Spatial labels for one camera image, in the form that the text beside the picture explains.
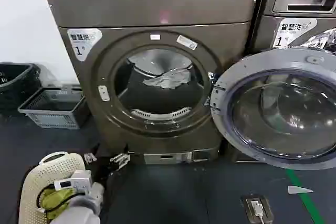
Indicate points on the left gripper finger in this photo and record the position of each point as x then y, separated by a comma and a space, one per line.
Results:
90, 157
119, 158

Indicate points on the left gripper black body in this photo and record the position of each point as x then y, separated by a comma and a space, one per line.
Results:
103, 171

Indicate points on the cream perforated laundry basket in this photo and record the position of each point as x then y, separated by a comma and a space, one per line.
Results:
53, 171

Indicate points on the grey slatted plastic basket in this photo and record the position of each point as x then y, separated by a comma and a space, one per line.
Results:
55, 119

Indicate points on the olive green garment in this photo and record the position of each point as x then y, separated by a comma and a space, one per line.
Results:
56, 199

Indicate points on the grey cloth garment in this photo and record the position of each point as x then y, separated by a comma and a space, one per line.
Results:
168, 78

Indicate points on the black plastic laundry basket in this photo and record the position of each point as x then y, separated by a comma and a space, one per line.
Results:
15, 87

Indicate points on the metal floor socket box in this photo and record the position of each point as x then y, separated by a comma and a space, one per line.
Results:
246, 208

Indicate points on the grey front-loading dryer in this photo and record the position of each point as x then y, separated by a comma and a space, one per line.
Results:
157, 6

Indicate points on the round glass dryer door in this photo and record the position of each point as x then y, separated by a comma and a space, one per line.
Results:
278, 108

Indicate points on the white triangular paper scrap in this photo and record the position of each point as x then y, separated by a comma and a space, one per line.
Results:
298, 190

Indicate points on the green floor tape strip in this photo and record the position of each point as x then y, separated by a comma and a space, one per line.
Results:
302, 195

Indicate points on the grey washing machine with drawer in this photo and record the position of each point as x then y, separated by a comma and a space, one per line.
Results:
266, 32

